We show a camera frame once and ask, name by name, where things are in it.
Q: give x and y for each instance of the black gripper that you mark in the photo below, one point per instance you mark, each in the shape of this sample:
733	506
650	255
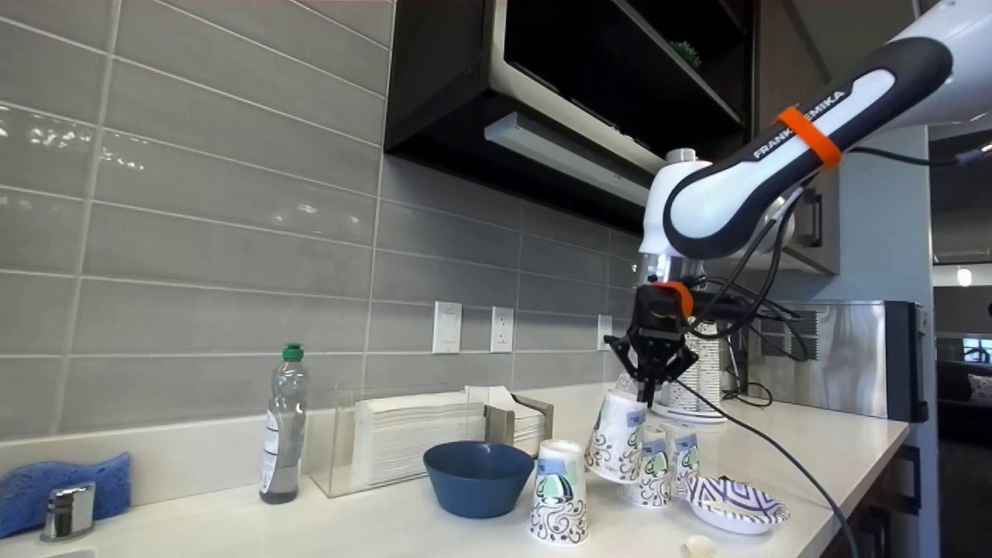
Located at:
654	334

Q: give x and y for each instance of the patterned paper cup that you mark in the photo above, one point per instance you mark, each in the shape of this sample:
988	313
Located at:
614	441
686	463
653	489
560	493

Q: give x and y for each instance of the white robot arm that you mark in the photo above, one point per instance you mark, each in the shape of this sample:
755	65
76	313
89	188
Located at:
938	69

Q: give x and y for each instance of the blue patterned paper plate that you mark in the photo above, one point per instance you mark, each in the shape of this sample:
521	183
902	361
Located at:
735	506

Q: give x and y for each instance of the blue bowl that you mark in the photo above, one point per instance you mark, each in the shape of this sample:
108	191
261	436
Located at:
476	478

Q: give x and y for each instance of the dark upper cabinet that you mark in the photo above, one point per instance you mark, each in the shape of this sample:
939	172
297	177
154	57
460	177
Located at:
578	104

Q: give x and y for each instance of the napkin holder with napkins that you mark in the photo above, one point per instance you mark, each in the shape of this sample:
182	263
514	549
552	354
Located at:
379	441

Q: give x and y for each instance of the clear water bottle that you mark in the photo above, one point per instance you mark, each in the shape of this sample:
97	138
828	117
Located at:
282	428

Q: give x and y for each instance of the blue sponge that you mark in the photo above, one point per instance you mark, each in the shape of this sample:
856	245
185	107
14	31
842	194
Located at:
63	499

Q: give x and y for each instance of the white light switch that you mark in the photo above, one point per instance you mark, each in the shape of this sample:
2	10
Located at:
501	331

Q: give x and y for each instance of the white wall outlet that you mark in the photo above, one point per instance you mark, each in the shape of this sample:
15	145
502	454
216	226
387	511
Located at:
447	326

